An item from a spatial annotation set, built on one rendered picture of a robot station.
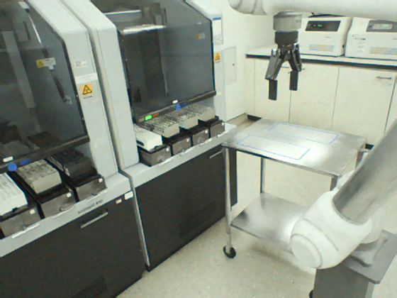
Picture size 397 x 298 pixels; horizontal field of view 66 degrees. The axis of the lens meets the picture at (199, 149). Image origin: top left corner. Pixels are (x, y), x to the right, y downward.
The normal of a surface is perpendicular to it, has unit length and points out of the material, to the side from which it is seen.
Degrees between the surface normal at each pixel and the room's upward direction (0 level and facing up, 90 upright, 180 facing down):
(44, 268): 90
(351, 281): 90
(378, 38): 90
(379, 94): 90
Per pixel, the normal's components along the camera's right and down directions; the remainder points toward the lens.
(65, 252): 0.70, 0.27
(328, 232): -0.66, 0.20
